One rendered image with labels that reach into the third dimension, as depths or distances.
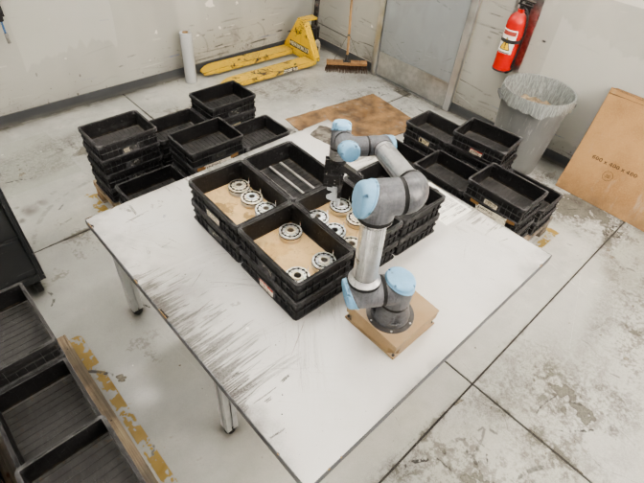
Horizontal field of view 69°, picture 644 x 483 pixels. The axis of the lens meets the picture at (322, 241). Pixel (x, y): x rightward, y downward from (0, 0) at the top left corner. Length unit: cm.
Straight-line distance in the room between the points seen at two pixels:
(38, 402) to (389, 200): 164
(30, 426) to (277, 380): 101
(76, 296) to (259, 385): 164
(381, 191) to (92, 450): 138
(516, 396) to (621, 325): 97
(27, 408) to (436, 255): 186
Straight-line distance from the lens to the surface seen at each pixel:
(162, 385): 262
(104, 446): 199
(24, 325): 241
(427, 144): 366
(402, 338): 182
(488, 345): 294
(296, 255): 196
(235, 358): 182
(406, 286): 167
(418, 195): 140
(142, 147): 331
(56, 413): 225
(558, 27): 446
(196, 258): 216
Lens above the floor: 224
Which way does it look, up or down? 44 degrees down
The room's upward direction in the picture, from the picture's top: 6 degrees clockwise
